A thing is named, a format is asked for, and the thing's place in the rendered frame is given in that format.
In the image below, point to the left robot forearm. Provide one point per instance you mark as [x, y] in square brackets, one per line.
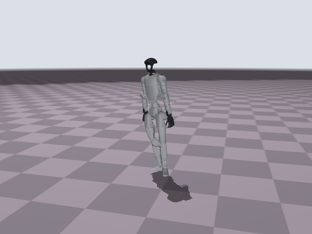
[167, 104]

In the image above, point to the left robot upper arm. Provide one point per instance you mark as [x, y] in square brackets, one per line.
[162, 81]

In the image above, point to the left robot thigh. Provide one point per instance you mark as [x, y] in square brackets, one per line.
[160, 124]

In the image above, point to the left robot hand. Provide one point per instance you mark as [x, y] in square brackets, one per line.
[170, 120]

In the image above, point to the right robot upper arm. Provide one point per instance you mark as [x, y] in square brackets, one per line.
[143, 94]

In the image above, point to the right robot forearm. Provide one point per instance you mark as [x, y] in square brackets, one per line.
[144, 104]

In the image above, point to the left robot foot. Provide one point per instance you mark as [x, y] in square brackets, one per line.
[165, 171]

